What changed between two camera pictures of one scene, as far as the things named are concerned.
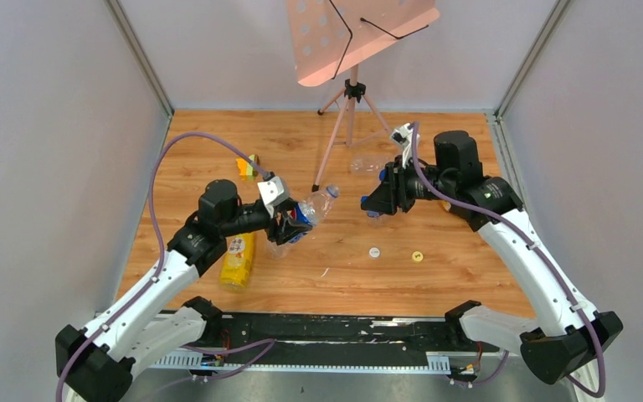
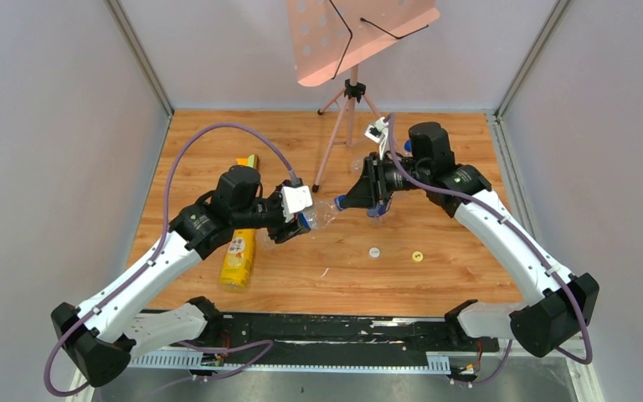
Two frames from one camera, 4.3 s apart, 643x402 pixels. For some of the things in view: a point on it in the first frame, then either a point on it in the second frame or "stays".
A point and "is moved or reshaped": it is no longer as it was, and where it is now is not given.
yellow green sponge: (245, 169) stays
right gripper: (390, 196) to (369, 190)
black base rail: (399, 343) stays
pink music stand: (328, 37) stays
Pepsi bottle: (309, 211) is moved or reshaped
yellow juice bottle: (235, 270) stays
